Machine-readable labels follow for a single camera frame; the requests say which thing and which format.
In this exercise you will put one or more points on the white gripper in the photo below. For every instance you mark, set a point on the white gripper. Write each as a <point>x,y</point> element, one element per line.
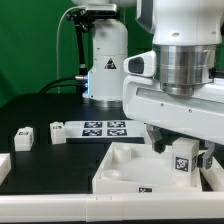
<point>200,116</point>

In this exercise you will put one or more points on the white square tabletop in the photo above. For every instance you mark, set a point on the white square tabletop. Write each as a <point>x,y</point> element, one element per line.
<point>137,168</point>

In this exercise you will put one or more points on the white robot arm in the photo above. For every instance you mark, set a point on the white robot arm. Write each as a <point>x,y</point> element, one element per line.
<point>172,86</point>

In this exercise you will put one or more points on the white marker base sheet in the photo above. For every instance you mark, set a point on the white marker base sheet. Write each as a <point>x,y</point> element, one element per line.
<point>104,129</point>

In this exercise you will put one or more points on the white obstacle fence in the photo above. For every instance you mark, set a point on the white obstacle fence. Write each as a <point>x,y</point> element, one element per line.
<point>115,207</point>

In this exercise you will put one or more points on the black camera on stand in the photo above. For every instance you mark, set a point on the black camera on stand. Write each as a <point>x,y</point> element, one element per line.
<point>84,20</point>

